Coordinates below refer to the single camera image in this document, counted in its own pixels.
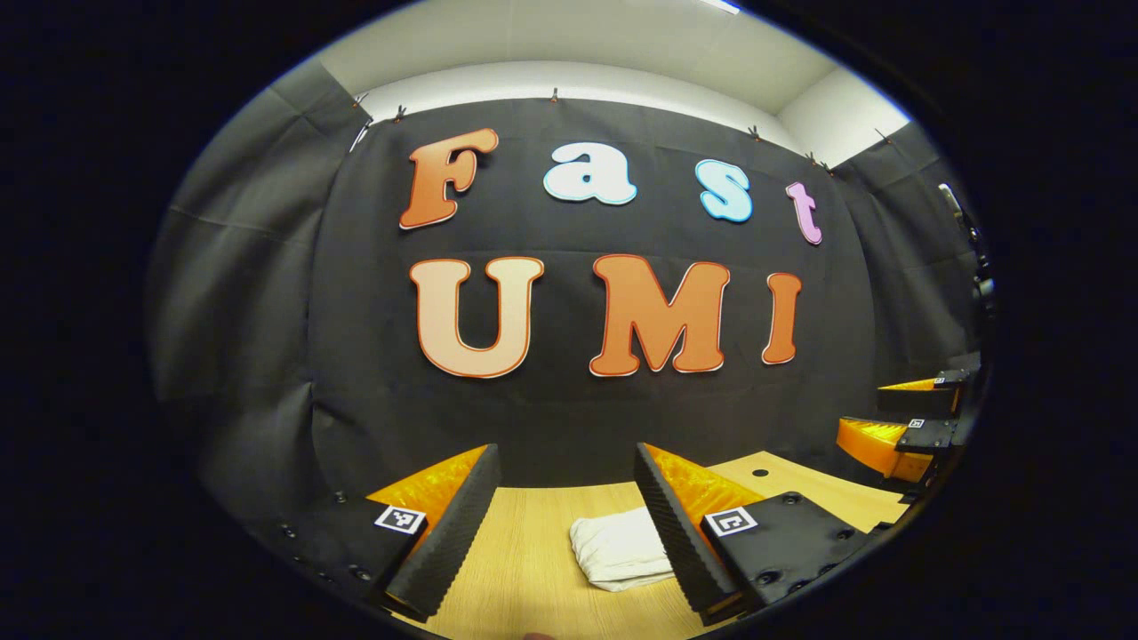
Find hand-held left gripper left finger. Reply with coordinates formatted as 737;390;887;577
258;443;503;623

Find dark metal stand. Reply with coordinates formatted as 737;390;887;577
938;182;997;321

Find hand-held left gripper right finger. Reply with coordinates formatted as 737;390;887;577
633;442;881;627

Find white jeans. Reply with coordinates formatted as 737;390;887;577
569;507;678;593

